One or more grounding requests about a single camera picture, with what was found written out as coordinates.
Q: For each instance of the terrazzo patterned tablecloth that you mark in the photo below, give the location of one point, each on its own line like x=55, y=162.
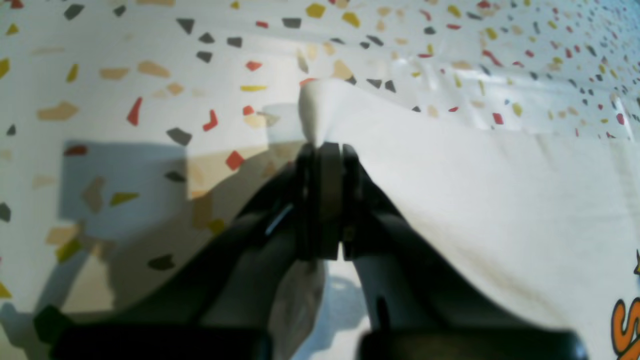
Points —
x=133, y=131

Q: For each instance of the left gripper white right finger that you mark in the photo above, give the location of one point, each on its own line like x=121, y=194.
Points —
x=419, y=306

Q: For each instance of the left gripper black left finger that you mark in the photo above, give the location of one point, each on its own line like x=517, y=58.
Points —
x=229, y=302

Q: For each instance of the white printed T-shirt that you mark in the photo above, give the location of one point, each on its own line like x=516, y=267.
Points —
x=545, y=225

